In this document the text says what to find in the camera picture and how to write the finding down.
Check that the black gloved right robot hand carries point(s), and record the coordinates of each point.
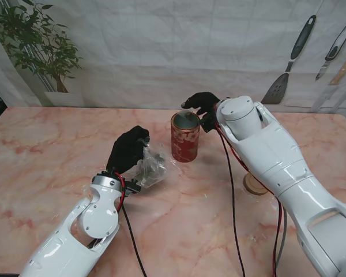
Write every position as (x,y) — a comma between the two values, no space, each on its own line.
(204,101)

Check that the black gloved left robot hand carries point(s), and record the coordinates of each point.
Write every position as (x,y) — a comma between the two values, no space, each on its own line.
(127,150)

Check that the clear plastic tea bag pouch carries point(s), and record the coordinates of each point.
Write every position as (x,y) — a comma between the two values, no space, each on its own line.
(152,170)

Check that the red floral tea canister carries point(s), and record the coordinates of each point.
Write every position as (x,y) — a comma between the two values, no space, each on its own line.
(184,144)

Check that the brown round canister lid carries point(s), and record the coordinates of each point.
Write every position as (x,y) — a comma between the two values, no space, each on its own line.
(253,186)

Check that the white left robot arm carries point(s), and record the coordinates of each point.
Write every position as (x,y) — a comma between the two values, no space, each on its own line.
(75,231)

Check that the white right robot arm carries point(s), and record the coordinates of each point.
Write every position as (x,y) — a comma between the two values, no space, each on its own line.
(276,167)

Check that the white wrinkled backdrop cloth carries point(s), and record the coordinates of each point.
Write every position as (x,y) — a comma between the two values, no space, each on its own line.
(176,43)

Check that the black slotted spatula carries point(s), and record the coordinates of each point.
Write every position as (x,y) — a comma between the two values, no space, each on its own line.
(275,89)

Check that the green leafy plant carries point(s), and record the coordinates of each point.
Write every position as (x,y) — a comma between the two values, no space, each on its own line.
(31,37)

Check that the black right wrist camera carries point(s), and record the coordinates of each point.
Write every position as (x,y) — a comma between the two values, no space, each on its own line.
(208,123)

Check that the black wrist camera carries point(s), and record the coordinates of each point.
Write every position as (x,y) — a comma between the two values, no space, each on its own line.
(208,123)
(132,187)

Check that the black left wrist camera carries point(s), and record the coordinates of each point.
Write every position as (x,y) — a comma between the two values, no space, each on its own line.
(132,187)

